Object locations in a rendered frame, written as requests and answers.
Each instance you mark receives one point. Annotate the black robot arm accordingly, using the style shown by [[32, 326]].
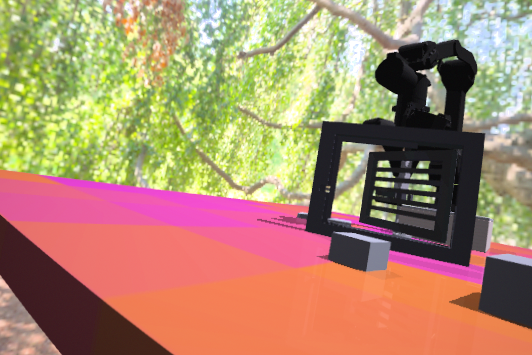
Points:
[[397, 73]]

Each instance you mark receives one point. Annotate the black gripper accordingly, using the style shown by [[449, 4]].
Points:
[[400, 109]]

